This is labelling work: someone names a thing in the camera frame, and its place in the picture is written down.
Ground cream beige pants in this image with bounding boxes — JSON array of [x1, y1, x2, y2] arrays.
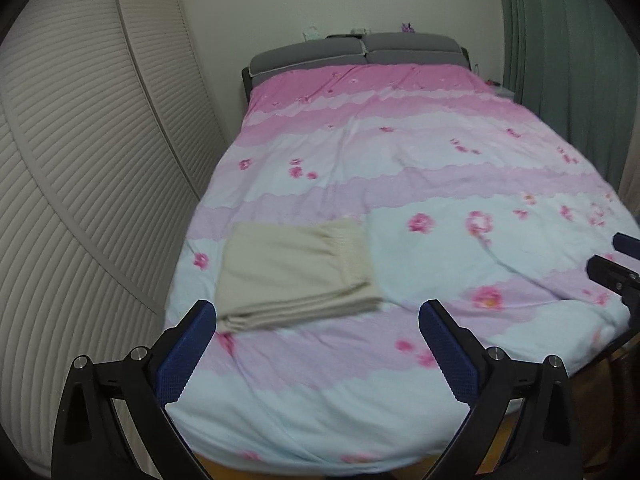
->
[[214, 218, 384, 333]]

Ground green curtain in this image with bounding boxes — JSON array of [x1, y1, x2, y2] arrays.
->
[[501, 0, 639, 186]]

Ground white bedside table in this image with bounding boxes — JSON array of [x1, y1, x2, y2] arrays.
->
[[494, 86, 515, 101]]

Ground pink floral bed duvet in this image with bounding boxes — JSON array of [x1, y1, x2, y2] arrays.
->
[[165, 64, 639, 476]]

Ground white louvered wardrobe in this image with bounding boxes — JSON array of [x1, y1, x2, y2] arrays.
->
[[1, 0, 227, 474]]

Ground grey upholstered headboard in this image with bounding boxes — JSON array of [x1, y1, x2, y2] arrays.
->
[[241, 32, 472, 102]]

